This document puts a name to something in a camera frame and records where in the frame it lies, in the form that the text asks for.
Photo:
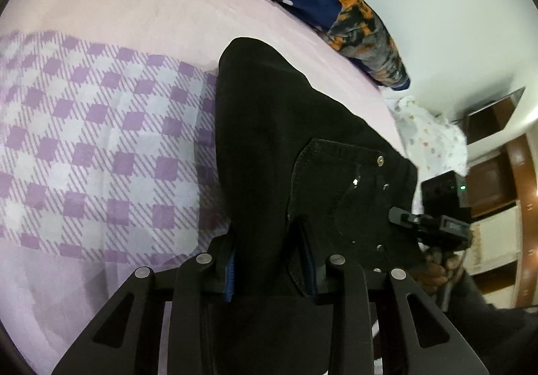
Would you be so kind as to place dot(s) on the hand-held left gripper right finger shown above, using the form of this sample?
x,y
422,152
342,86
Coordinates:
x,y
310,274

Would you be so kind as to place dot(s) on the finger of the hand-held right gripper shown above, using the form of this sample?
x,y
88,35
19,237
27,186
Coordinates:
x,y
405,218

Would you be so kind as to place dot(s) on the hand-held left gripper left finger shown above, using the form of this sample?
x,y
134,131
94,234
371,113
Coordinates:
x,y
229,274

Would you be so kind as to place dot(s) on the black pants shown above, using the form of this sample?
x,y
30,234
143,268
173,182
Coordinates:
x,y
273,148

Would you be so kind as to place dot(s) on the person's right forearm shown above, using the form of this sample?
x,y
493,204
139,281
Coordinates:
x,y
496,333

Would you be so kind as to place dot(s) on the person's right hand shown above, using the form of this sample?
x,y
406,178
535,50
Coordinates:
x,y
433,274

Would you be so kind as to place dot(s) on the white cabinet door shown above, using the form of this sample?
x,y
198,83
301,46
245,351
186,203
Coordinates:
x,y
496,238

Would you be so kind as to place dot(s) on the white floral pillow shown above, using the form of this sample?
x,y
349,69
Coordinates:
x,y
428,135

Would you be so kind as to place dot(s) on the pink checked bed sheet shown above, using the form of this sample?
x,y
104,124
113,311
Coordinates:
x,y
105,127

